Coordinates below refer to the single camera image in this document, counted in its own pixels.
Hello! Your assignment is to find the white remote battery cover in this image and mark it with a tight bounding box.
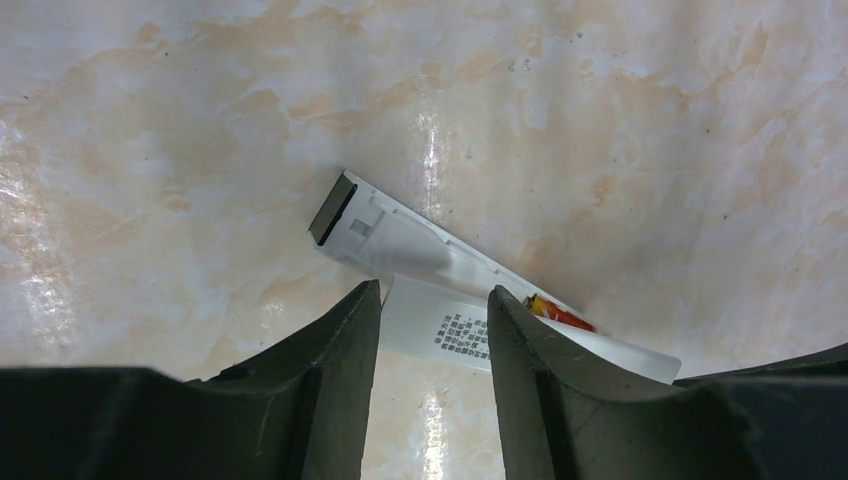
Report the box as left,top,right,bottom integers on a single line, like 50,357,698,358
379,275,491,371

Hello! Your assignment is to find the white black remote control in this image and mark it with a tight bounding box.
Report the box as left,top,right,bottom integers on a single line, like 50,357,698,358
309,170,681,384

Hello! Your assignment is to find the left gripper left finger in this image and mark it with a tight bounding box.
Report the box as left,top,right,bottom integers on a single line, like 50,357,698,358
1,280,381,479

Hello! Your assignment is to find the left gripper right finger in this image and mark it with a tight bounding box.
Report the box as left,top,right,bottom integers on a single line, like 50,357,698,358
487,286,847,479

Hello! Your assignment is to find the red battery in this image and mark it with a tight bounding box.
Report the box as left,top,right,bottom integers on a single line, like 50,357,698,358
523,294,597,332

